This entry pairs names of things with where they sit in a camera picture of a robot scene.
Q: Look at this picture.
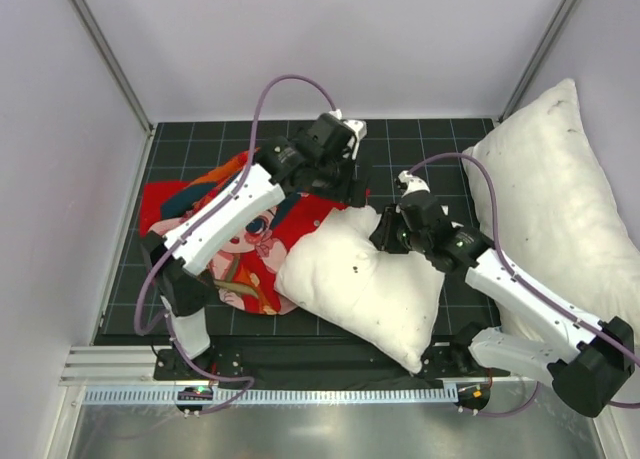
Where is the white pillow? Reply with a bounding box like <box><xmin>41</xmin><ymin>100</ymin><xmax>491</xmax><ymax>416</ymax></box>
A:
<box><xmin>275</xmin><ymin>206</ymin><xmax>444</xmax><ymax>374</ymax></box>
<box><xmin>462</xmin><ymin>79</ymin><xmax>639</xmax><ymax>329</ymax></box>

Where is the red patterned pillowcase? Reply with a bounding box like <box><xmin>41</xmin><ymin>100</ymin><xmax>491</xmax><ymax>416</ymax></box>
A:
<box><xmin>139</xmin><ymin>151</ymin><xmax>347</xmax><ymax>315</ymax></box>

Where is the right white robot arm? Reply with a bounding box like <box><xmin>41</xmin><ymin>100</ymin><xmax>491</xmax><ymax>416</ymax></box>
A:
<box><xmin>370</xmin><ymin>190</ymin><xmax>638</xmax><ymax>418</ymax></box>

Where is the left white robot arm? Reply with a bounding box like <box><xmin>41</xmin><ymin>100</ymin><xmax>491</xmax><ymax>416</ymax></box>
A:
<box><xmin>141</xmin><ymin>111</ymin><xmax>367</xmax><ymax>380</ymax></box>

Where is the black grid mat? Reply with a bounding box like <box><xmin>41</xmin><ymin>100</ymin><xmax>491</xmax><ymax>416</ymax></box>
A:
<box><xmin>95</xmin><ymin>119</ymin><xmax>499</xmax><ymax>345</ymax></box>

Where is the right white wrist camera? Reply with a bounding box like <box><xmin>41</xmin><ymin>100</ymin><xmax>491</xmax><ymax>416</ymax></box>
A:
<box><xmin>396</xmin><ymin>170</ymin><xmax>430</xmax><ymax>198</ymax></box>

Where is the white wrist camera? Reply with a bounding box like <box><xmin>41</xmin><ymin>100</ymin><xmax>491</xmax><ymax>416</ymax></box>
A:
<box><xmin>329</xmin><ymin>109</ymin><xmax>367</xmax><ymax>160</ymax></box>
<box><xmin>396</xmin><ymin>170</ymin><xmax>430</xmax><ymax>198</ymax></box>

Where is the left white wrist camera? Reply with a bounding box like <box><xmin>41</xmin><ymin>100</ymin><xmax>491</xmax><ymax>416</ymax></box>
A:
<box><xmin>329</xmin><ymin>109</ymin><xmax>367</xmax><ymax>160</ymax></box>

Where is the white slotted cable duct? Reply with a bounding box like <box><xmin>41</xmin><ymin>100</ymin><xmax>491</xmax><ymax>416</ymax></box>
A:
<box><xmin>82</xmin><ymin>385</ymin><xmax>458</xmax><ymax>406</ymax></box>

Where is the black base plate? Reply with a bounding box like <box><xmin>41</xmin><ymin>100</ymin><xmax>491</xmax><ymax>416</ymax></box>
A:
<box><xmin>154</xmin><ymin>336</ymin><xmax>507</xmax><ymax>391</ymax></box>

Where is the left aluminium frame post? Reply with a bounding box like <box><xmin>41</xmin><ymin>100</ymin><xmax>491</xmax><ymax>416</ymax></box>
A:
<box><xmin>54</xmin><ymin>0</ymin><xmax>154</xmax><ymax>130</ymax></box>

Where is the aluminium frame post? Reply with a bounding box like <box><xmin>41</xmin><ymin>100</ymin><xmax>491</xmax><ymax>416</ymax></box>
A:
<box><xmin>54</xmin><ymin>0</ymin><xmax>154</xmax><ymax>130</ymax></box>
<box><xmin>498</xmin><ymin>0</ymin><xmax>582</xmax><ymax>122</ymax></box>

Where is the right aluminium frame post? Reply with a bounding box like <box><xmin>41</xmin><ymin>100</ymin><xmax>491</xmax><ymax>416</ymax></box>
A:
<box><xmin>498</xmin><ymin>0</ymin><xmax>582</xmax><ymax>122</ymax></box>

